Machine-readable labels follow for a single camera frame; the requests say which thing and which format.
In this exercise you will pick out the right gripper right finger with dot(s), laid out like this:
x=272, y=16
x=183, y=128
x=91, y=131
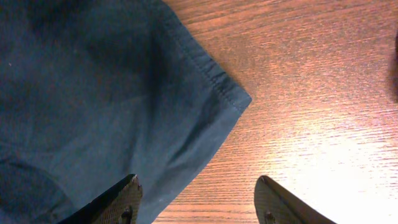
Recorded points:
x=276, y=205

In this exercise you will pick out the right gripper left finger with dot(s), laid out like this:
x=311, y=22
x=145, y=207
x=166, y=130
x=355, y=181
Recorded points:
x=118, y=205

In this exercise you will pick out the navy blue shorts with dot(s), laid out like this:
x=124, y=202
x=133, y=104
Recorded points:
x=92, y=91

